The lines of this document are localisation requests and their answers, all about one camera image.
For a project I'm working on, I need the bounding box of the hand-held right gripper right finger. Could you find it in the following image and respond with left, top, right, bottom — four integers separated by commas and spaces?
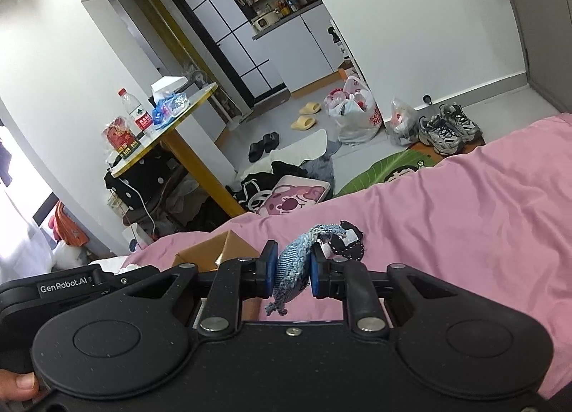
310, 243, 466, 335

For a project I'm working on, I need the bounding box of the blue knitted cloth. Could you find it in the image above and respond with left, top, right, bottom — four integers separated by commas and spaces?
265, 224, 347, 317

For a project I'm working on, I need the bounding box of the pink cartoon cushion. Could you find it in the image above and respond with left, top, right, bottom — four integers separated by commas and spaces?
254, 174, 334, 215

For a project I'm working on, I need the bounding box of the black and white cloth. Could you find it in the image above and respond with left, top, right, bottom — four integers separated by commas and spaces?
319, 221, 367, 261

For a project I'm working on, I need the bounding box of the blue plastic bag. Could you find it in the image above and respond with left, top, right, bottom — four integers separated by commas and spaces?
152, 90, 188, 127

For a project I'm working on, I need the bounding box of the clear plastic bag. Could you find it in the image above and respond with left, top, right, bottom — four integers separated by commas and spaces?
385, 97, 423, 147

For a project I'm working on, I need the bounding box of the green leaf floor mat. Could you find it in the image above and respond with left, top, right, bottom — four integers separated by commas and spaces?
334, 148, 441, 198

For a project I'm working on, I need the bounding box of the black polka dot bag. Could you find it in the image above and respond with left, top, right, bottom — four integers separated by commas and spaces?
104, 150, 197, 216

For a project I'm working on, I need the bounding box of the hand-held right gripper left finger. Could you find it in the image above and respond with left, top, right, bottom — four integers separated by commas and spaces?
103, 240, 278, 336

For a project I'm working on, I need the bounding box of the orange clothing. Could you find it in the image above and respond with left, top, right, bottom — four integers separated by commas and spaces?
49, 202, 90, 245

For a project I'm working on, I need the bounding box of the round yellow-rimmed table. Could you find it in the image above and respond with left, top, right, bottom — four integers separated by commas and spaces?
109, 83, 246, 219

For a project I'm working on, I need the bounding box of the black framed glass door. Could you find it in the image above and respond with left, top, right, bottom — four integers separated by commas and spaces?
166, 0, 289, 106

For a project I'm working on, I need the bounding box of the brown cardboard box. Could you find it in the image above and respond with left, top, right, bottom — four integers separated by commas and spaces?
176, 230, 261, 273

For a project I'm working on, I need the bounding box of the white floor mat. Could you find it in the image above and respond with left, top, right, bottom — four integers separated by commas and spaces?
235, 130, 328, 176

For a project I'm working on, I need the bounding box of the grey cloth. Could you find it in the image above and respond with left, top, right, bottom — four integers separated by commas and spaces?
304, 155, 336, 196

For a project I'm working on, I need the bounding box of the grey and black sneaker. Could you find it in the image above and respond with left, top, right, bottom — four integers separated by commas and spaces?
418, 116, 465, 157
440, 103, 483, 142

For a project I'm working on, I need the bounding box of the grey cabinet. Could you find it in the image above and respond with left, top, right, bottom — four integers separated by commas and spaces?
489, 0, 572, 113

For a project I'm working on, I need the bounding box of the clear water bottle red cap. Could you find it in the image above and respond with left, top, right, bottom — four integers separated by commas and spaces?
117, 88, 155, 138

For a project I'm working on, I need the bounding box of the pink bed sheet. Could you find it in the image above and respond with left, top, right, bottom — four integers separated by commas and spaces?
123, 113, 572, 400

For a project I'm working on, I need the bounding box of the person's left hand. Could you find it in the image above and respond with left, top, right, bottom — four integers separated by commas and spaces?
0, 369, 41, 403

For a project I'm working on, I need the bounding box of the white cable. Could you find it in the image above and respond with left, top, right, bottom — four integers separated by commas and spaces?
125, 184, 157, 243

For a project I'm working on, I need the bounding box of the white kitchen cabinet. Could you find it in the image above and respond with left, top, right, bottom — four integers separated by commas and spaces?
252, 1, 354, 91

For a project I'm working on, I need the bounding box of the white shopping bag red print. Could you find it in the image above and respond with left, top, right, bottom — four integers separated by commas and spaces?
324, 76, 384, 145

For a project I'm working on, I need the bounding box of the black clothing pile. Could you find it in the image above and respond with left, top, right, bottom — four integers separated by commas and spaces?
228, 161, 309, 212

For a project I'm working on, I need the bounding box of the window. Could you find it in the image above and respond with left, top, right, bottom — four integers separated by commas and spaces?
0, 126, 54, 225

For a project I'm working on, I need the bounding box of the white tissue box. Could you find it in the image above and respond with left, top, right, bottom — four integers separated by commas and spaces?
151, 75, 186, 95

